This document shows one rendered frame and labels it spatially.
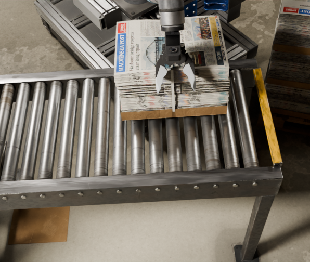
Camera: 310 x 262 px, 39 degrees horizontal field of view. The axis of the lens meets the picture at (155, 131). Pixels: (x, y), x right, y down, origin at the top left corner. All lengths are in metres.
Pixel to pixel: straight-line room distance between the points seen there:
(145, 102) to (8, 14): 2.18
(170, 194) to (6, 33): 2.17
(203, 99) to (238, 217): 0.93
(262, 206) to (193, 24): 0.70
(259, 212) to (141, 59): 0.73
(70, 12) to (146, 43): 1.58
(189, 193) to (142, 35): 0.57
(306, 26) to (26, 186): 1.32
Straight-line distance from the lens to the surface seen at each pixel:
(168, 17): 1.33
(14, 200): 1.61
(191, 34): 1.56
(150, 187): 1.48
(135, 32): 1.58
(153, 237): 2.26
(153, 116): 1.57
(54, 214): 2.40
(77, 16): 2.99
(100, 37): 2.83
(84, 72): 1.81
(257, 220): 1.79
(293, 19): 2.03
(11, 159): 1.64
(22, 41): 3.27
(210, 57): 1.46
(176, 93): 1.50
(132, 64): 1.45
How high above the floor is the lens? 2.09
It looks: 55 degrees down
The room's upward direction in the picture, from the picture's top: 6 degrees counter-clockwise
